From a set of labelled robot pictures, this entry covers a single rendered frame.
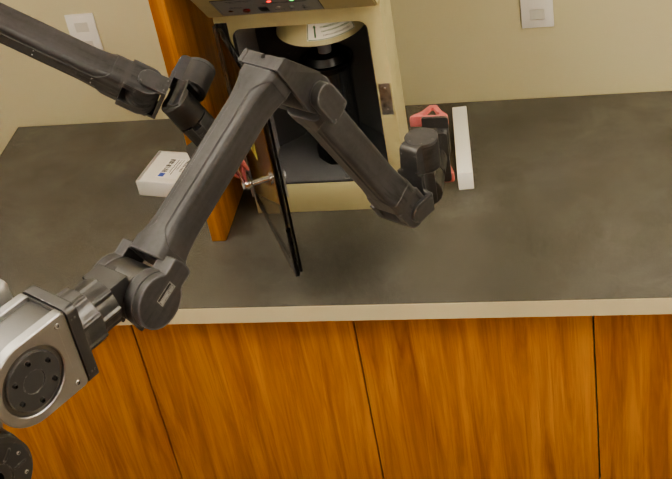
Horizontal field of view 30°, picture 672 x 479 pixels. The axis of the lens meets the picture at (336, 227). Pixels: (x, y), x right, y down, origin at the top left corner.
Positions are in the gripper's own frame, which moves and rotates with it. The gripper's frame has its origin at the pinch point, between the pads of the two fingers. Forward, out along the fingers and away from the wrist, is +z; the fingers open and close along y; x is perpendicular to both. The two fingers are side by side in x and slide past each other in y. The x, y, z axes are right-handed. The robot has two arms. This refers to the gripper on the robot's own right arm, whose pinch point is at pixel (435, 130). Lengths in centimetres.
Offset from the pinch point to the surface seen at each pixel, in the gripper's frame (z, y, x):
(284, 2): 4.6, 25.3, 24.9
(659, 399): -14, -54, -39
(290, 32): 15.1, 14.0, 27.6
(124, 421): -14, -60, 71
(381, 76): 11.8, 5.3, 10.7
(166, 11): 2, 26, 46
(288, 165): 18.2, -18.2, 34.0
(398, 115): 14.1, -4.9, 8.9
